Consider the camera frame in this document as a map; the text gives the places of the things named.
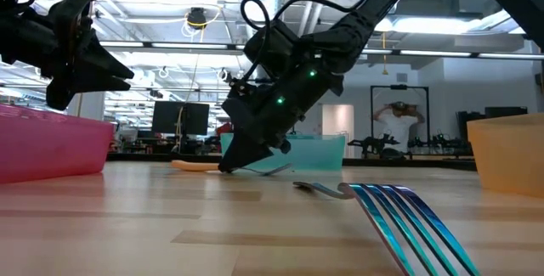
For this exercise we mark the black background robot arm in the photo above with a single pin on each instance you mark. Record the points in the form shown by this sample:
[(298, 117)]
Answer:
[(370, 142), (442, 142)]

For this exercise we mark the iridescent blue fork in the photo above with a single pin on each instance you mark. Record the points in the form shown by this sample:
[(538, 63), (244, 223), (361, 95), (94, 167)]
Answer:
[(374, 212)]

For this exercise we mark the orange translucent plastic bin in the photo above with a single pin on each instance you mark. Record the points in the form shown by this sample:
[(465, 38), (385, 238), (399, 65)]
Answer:
[(510, 153)]

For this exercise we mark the person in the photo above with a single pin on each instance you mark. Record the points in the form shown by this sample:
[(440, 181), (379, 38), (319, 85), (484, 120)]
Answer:
[(398, 125)]

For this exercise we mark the black computer monitor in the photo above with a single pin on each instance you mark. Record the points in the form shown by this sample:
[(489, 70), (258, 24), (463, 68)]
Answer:
[(170, 116)]

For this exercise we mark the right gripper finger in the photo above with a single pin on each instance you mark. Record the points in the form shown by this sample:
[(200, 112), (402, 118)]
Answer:
[(242, 153)]

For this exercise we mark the black frame stand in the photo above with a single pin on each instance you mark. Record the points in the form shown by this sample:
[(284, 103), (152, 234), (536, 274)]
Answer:
[(399, 86)]

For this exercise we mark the black hanging camera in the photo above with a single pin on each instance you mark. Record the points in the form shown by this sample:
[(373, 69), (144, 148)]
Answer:
[(196, 18)]

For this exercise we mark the black beam with light strips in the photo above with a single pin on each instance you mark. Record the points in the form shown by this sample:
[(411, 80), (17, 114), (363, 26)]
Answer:
[(191, 46)]

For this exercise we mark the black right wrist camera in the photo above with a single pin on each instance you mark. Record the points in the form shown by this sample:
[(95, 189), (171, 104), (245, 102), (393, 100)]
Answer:
[(240, 89)]

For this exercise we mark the red bag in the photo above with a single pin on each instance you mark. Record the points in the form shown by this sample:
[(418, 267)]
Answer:
[(222, 128)]

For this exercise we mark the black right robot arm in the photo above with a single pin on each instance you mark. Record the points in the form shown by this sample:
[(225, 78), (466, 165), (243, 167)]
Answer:
[(357, 29)]

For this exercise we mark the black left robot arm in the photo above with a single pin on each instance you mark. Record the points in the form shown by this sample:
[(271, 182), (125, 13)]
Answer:
[(21, 34)]

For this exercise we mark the teal translucent plastic bin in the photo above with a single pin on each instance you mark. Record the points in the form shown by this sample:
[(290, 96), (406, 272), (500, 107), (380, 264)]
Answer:
[(314, 153)]

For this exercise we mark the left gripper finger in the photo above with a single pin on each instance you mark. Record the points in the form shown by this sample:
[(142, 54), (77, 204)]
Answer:
[(68, 91), (106, 65)]

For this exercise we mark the black background monitors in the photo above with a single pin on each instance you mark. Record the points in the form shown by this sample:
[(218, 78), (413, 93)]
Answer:
[(506, 112)]

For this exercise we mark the red translucent plastic bin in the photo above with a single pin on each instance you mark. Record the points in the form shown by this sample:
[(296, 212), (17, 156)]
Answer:
[(51, 144)]

